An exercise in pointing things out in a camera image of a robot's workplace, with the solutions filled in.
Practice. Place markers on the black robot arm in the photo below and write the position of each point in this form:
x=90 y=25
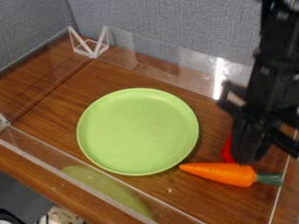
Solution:
x=279 y=33

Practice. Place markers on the red plastic block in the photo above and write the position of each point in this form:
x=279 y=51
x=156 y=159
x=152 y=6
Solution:
x=225 y=151

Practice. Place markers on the clear acrylic corner bracket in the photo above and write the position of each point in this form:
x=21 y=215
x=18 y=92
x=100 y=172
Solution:
x=88 y=47

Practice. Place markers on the green round plate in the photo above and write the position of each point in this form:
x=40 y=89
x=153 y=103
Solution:
x=137 y=131

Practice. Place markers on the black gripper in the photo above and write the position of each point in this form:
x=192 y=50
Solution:
x=260 y=108

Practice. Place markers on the orange toy carrot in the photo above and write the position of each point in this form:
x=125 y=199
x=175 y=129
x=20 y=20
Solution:
x=231 y=174

